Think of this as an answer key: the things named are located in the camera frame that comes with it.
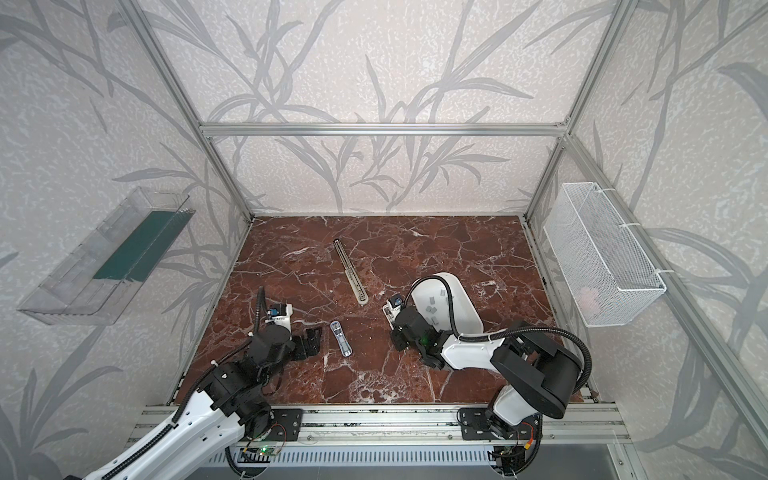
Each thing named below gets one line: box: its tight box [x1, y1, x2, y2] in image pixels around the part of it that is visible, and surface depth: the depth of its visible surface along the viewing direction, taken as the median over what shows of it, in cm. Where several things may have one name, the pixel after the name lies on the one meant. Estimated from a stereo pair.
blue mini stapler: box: [330, 320, 353, 358], surface depth 88 cm
